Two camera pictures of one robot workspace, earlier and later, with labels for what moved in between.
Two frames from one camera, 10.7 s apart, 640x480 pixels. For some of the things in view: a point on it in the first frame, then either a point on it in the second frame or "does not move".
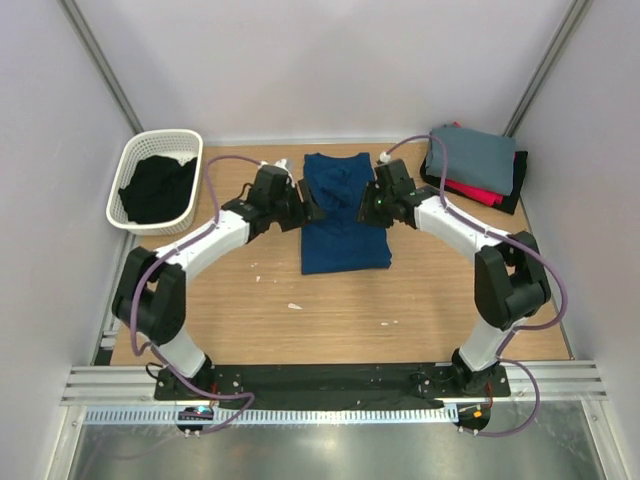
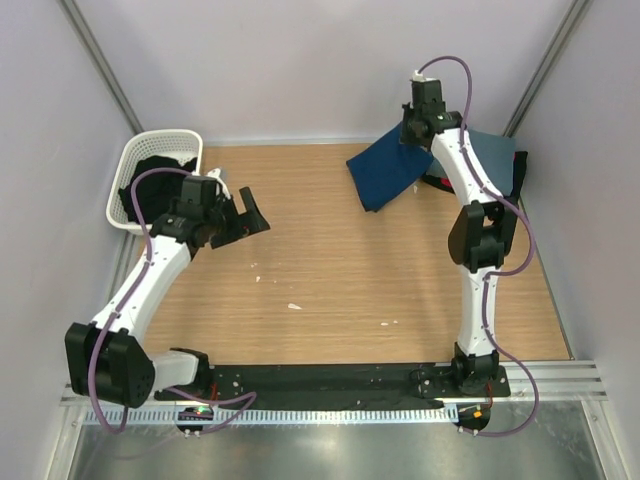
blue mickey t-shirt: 341,243 → 387,168
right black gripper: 366,210 → 405,137
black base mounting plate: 331,386 does not move
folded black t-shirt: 509,204 does not move
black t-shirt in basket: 158,189 does not move
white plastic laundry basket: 178,145 does not move
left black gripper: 305,211 → 255,222
